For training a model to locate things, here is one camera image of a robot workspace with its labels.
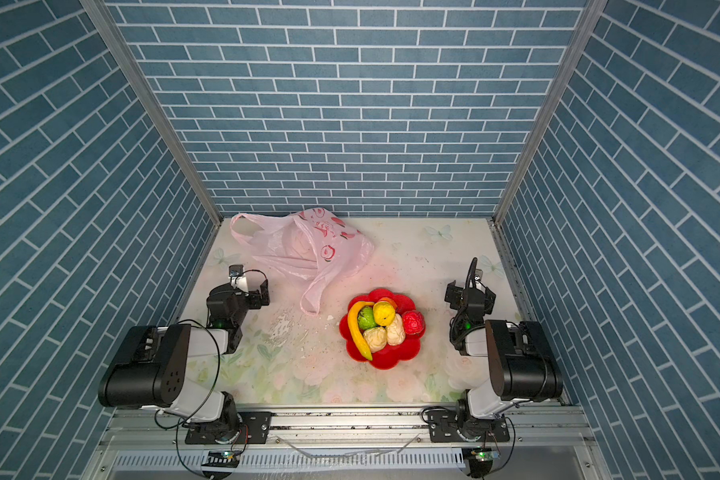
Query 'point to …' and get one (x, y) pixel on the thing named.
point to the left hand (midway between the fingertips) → (252, 279)
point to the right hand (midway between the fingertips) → (471, 281)
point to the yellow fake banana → (353, 312)
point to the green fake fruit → (366, 318)
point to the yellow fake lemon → (384, 312)
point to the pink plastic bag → (313, 244)
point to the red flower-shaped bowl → (389, 357)
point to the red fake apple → (413, 322)
